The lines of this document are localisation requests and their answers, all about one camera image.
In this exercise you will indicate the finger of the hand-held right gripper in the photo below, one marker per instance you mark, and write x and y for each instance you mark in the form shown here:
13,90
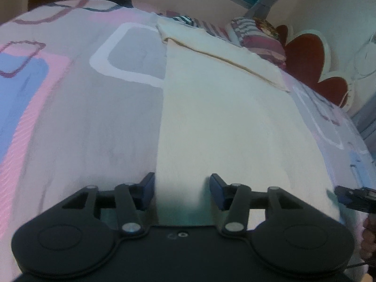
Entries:
340,194

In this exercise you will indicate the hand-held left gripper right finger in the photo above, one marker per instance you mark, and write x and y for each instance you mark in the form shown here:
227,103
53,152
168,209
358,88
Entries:
216,186

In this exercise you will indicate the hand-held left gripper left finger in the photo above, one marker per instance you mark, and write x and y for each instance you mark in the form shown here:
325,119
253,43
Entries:
148,188

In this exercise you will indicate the cream knit sweater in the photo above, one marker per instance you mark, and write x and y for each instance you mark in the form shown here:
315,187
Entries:
220,123

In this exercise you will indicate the person's right hand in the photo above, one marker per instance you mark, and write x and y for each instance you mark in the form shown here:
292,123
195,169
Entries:
369,238

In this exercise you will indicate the patterned grey pink bed cover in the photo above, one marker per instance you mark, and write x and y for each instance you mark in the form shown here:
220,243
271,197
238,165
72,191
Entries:
73,123

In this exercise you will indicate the red white scalloped headboard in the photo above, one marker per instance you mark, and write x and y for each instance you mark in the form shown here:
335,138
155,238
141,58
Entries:
305,55

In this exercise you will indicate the striped pillow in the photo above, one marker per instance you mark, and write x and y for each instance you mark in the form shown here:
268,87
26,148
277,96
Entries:
258,45

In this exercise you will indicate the striped pink bed sheet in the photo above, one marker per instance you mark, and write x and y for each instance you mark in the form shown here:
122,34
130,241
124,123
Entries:
216,30

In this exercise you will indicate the floral printed cushion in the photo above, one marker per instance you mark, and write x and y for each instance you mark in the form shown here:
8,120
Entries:
267,28

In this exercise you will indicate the striped garment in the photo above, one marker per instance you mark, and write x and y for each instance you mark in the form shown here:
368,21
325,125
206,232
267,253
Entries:
185,20

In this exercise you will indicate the black bag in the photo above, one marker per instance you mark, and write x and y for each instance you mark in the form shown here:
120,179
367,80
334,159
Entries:
117,0

